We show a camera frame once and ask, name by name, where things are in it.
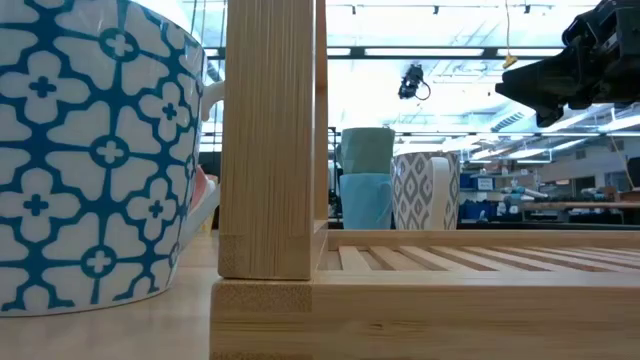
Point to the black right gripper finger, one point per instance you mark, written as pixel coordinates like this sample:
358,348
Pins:
547,117
540,85

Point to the white mug grey diamond pattern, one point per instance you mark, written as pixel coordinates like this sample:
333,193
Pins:
412,190

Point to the light blue faceted mug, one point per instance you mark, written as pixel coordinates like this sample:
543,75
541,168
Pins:
365,202

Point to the coral red mug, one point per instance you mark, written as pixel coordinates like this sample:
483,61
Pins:
200,187

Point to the white mug blue floral pattern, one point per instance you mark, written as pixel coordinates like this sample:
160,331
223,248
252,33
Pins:
100,150

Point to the long wooden background table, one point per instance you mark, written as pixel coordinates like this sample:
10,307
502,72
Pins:
575,205

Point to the blue storage bin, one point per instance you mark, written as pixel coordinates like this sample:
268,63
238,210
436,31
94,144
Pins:
467,181
472,210

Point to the bamboo wooden mug rack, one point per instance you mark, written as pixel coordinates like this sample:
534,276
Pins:
270,150

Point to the black ceiling-hung camera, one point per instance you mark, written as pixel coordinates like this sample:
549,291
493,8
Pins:
411,82

